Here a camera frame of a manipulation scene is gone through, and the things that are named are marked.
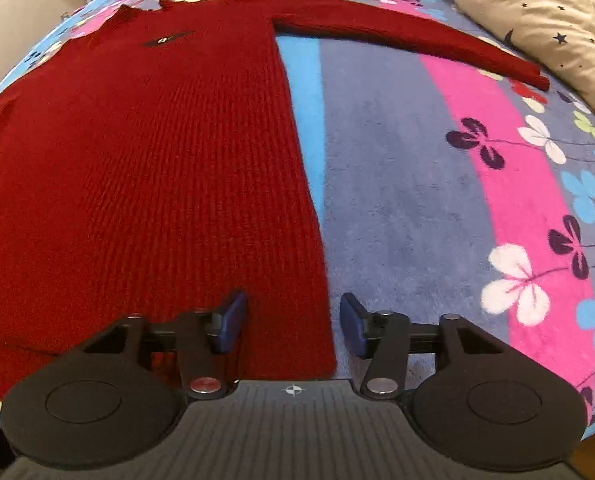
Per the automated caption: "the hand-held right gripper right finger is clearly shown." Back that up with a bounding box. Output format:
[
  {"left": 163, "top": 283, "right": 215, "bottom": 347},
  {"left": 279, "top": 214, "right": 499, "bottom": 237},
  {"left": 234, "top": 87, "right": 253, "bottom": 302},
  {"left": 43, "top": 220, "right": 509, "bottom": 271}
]
[{"left": 338, "top": 291, "right": 501, "bottom": 401}]

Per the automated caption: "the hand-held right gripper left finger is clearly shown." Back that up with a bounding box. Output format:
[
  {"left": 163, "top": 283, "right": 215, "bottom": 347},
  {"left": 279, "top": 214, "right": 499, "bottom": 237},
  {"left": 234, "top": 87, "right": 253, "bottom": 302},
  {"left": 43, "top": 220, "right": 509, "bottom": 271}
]
[{"left": 80, "top": 289, "right": 251, "bottom": 403}]

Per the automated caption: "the red knit sweater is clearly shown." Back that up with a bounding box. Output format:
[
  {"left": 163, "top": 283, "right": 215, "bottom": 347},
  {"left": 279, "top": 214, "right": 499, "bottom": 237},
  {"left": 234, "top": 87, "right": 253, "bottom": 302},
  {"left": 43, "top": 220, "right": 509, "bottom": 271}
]
[{"left": 0, "top": 0, "right": 551, "bottom": 401}]

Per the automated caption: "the floral striped blanket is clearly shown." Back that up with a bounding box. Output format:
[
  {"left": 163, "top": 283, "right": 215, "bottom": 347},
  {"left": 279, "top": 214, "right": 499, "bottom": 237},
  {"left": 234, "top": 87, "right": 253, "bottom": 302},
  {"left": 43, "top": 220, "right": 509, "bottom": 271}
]
[{"left": 0, "top": 0, "right": 595, "bottom": 441}]

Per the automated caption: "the beige star print duvet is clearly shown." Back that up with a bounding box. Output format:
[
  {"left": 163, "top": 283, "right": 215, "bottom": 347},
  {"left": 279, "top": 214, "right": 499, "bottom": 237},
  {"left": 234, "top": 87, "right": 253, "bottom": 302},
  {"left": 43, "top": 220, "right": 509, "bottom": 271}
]
[{"left": 451, "top": 0, "right": 595, "bottom": 133}]

